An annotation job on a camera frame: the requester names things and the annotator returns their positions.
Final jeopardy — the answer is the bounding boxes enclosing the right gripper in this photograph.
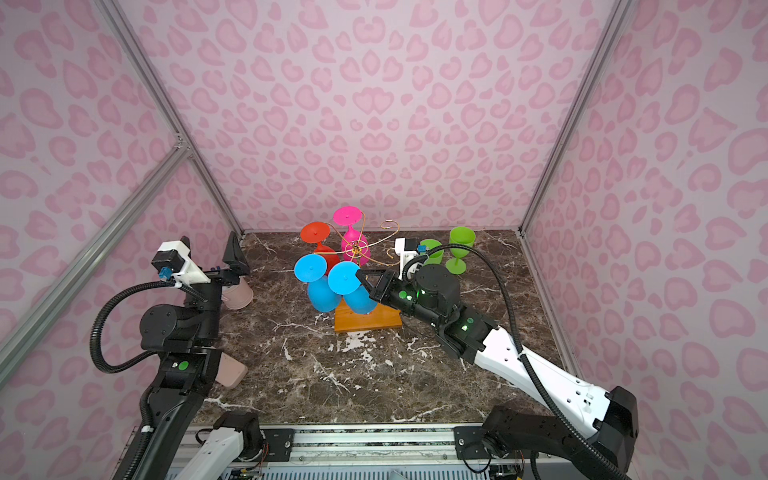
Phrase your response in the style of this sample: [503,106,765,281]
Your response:
[354,268,446,329]

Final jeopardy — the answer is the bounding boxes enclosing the blue wine glass front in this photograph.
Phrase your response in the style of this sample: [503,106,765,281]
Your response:
[328,261,377,315]

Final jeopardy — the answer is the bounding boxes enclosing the blue wine glass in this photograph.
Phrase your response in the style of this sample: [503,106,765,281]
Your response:
[294,254,341,313]
[328,261,377,315]

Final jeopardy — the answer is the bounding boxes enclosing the green wine glass front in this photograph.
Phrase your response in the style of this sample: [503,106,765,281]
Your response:
[419,238,444,265]

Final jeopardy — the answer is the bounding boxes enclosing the green wine glass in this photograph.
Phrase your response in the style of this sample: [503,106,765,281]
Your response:
[419,238,444,265]
[445,226,476,275]

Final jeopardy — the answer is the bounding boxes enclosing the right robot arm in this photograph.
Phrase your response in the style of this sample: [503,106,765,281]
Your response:
[356,264,639,479]

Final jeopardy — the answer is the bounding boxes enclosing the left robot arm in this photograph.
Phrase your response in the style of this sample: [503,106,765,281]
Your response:
[89,233,250,479]

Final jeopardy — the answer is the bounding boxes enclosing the wooden rack base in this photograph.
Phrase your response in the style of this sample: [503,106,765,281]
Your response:
[334,299,403,333]

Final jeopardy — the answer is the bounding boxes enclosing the magenta wine glass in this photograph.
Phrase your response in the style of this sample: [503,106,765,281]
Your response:
[333,206,370,266]

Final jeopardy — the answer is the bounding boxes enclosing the red wine glass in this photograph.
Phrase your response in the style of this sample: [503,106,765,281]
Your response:
[300,222,341,274]

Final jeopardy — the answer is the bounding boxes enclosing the pink pen holder cup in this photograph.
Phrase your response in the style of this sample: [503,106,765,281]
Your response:
[222,278,254,310]

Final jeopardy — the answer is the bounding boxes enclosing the pink sponge block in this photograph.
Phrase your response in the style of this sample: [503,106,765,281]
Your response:
[215,353,248,389]

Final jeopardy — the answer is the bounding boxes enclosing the gold wire glass rack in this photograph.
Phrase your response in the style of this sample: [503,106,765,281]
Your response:
[332,217,400,270]

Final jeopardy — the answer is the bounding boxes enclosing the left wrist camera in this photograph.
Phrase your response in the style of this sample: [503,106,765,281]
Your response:
[151,240,211,286]

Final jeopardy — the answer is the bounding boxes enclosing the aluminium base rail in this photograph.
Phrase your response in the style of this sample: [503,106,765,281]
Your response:
[110,421,637,480]

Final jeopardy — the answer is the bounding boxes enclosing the diagonal aluminium frame bar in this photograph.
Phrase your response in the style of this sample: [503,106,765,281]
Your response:
[1,143,188,385]

